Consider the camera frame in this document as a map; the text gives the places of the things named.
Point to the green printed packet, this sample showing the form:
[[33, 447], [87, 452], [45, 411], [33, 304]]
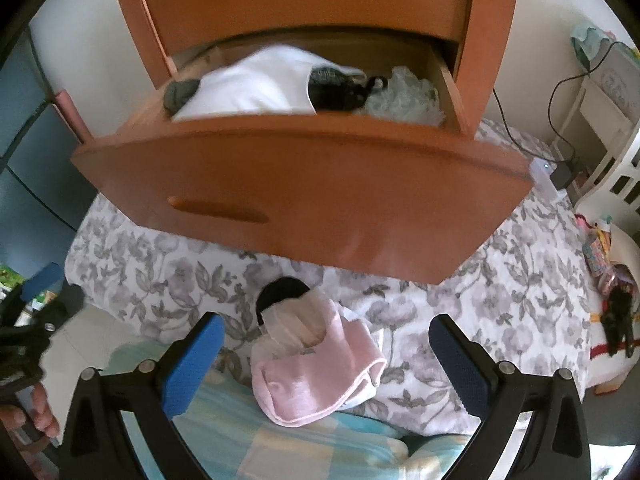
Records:
[[10, 277]]

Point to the wooden nightstand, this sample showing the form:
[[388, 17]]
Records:
[[495, 35]]

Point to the black power adapter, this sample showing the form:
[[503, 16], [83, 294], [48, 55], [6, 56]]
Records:
[[565, 175]]

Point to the black knit garment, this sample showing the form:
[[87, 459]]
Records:
[[332, 87]]

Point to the white power strip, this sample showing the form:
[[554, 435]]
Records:
[[542, 172]]

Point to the sheer beige sock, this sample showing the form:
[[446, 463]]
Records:
[[295, 322]]

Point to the wooden nightstand drawer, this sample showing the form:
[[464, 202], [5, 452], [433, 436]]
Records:
[[300, 180], [325, 0]]

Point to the pale green lacy cloth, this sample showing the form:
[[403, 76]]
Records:
[[405, 97]]

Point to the white lattice plastic rack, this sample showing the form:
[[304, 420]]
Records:
[[615, 185]]

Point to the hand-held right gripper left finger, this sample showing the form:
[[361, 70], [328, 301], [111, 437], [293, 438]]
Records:
[[192, 360]]

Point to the white cloth garment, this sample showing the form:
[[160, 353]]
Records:
[[250, 85]]

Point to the black sock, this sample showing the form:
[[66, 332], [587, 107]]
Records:
[[280, 292]]

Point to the pink wooden board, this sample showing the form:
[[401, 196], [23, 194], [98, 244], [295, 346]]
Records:
[[72, 115]]

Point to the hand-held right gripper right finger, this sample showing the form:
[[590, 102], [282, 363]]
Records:
[[457, 360]]

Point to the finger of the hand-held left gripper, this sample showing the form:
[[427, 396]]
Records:
[[65, 305], [47, 275]]

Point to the person's left hand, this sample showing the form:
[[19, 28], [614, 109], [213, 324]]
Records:
[[35, 410]]

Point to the grey sock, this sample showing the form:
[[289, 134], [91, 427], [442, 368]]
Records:
[[180, 96]]

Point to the pile of colourful packets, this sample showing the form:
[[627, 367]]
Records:
[[605, 255]]

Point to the black plush toy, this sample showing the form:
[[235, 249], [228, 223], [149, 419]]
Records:
[[620, 317]]

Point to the pink cloth garment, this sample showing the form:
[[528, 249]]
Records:
[[320, 385]]

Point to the teal cloth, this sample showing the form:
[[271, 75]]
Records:
[[592, 42]]

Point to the pastel checked cloth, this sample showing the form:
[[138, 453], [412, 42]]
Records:
[[225, 440]]

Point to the grey floral blanket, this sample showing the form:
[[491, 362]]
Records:
[[500, 280]]

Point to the dark teal cabinet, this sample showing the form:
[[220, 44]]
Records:
[[30, 160]]

